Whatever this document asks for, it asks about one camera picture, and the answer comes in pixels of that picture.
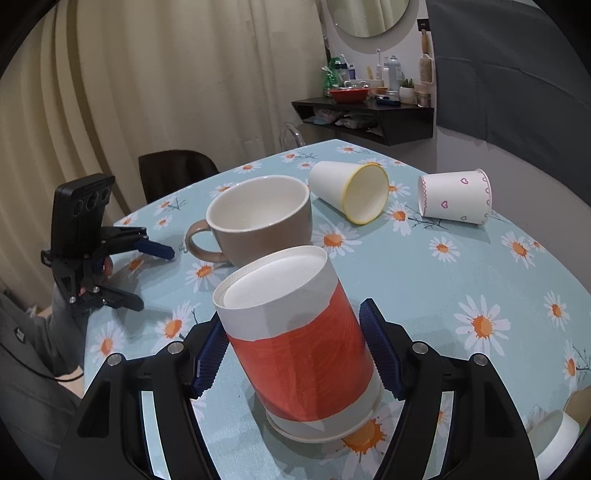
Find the green banded paper cup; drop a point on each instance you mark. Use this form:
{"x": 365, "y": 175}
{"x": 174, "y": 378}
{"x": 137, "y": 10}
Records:
{"x": 552, "y": 439}

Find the dark grey hanging cloth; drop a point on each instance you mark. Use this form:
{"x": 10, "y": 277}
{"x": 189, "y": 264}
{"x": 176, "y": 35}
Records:
{"x": 508, "y": 76}

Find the small potted plant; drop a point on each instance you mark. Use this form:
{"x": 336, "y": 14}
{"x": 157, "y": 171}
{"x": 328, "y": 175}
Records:
{"x": 407, "y": 93}

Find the brown kraft paper cup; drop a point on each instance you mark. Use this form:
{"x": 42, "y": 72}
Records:
{"x": 578, "y": 406}

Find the red banded paper cup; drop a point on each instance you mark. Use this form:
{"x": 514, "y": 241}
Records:
{"x": 294, "y": 332}

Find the heart patterned paper cup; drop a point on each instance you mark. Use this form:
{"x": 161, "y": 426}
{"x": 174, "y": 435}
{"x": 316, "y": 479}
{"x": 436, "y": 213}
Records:
{"x": 464, "y": 196}

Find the beige curtain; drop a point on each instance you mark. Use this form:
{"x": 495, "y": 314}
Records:
{"x": 90, "y": 86}

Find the brown ceramic mug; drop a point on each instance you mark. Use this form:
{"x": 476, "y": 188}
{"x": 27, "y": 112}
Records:
{"x": 253, "y": 219}

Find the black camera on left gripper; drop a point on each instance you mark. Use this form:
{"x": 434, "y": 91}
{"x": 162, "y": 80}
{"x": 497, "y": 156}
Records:
{"x": 77, "y": 214}

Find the transparent chair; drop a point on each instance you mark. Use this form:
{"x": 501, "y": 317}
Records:
{"x": 290, "y": 137}

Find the oval wall mirror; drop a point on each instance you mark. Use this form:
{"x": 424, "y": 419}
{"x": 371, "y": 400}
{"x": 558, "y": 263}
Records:
{"x": 366, "y": 18}

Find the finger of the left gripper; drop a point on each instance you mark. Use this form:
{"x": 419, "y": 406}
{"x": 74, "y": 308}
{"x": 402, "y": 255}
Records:
{"x": 127, "y": 239}
{"x": 98, "y": 295}

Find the dark chair back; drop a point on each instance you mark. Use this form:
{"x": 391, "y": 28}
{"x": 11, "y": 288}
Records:
{"x": 165, "y": 172}

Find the red bowl on shelf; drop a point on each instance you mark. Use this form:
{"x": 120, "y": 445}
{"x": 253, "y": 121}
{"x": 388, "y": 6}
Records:
{"x": 349, "y": 95}

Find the green bottle on shelf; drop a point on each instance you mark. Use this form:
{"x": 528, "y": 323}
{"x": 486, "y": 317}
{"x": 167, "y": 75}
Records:
{"x": 332, "y": 80}

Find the person's left hand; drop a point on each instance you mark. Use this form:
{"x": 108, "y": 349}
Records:
{"x": 107, "y": 270}

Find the wooden hanging brush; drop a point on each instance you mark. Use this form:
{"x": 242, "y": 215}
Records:
{"x": 426, "y": 61}

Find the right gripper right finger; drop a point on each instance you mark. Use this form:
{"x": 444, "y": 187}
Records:
{"x": 486, "y": 439}

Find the daisy patterned blue tablecloth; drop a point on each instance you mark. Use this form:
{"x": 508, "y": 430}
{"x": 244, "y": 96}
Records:
{"x": 463, "y": 289}

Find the black wall shelf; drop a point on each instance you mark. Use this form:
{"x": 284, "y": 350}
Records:
{"x": 385, "y": 125}

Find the yellow rimmed paper cup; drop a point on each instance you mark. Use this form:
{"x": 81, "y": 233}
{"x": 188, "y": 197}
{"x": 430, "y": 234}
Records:
{"x": 359, "y": 192}

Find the white spray bottle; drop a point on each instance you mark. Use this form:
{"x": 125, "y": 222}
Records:
{"x": 395, "y": 73}

